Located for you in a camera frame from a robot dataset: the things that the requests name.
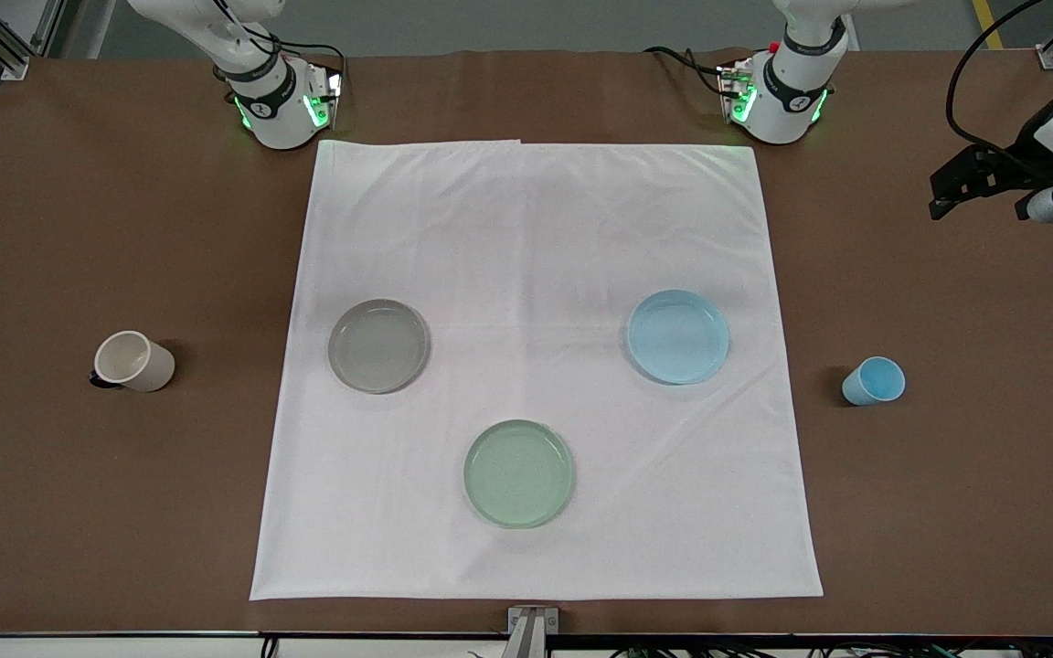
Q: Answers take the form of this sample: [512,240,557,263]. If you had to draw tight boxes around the blue cup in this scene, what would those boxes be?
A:
[842,356,907,407]

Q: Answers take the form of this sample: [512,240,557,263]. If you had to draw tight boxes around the white mug with dark handle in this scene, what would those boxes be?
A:
[89,330,176,394]

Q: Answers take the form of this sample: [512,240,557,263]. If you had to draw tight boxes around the blue plate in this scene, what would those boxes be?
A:
[627,289,731,386]

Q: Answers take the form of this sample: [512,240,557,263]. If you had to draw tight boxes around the gray plate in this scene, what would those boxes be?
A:
[327,298,431,395]

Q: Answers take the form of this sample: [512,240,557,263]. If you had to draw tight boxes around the green plate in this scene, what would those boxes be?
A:
[463,419,576,530]

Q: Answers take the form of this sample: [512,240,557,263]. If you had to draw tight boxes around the yellow floor tape strip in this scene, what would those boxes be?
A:
[972,0,1008,52]

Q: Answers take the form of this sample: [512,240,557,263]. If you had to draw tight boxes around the white square tablecloth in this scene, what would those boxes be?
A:
[250,139,824,602]

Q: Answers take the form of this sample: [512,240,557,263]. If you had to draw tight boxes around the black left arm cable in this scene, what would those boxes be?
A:
[945,0,1053,175]

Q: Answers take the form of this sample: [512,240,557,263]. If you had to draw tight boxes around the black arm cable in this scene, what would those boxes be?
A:
[945,0,1053,175]
[212,0,282,58]

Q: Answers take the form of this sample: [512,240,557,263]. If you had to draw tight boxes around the black left base cable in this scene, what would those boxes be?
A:
[643,46,730,96]

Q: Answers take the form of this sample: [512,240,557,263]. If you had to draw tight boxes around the black base cable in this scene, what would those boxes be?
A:
[278,40,350,103]
[643,46,730,96]

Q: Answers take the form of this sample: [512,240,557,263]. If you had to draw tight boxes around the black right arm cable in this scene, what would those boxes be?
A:
[212,0,282,58]

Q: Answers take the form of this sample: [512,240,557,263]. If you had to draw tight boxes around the black right base cable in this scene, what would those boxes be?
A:
[278,40,350,103]

